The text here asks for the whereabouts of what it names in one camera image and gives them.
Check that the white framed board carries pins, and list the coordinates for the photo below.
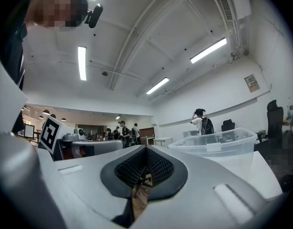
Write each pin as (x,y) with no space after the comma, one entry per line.
(29,130)

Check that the black office chair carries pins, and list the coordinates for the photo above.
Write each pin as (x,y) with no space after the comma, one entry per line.
(228,125)
(275,123)

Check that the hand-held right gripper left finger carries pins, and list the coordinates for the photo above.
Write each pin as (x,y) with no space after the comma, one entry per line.
(89,175)

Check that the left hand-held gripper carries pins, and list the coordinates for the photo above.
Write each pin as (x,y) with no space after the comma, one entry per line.
(49,133)

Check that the white table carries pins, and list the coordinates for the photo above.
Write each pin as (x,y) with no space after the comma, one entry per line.
(163,141)
(263,175)

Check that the ceiling air vent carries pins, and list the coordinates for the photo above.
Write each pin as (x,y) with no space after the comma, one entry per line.
(223,3)

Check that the person's face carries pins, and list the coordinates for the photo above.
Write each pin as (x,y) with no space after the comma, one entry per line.
(55,8)

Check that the person's black t-shirt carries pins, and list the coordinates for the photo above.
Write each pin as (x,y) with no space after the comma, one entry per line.
(10,44)

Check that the black pendant lamp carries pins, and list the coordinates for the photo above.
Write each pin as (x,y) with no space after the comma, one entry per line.
(46,112)
(63,119)

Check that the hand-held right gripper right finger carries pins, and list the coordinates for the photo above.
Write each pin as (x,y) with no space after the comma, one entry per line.
(208,187)

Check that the gray ceiling conduit junction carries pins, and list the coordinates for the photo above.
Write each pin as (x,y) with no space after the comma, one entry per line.
(239,55)

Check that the clear plastic storage bin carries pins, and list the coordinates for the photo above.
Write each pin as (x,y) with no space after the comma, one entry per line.
(232,151)

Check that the wall electrical panel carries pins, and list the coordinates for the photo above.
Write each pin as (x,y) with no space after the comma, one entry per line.
(252,83)

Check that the brown wooden cabinet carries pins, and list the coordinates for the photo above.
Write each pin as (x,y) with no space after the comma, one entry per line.
(146,132)

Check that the black head-worn camera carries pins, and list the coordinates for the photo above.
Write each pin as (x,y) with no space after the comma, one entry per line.
(95,15)

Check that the black white-trimmed backpack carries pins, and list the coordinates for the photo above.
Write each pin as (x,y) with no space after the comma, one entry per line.
(207,126)

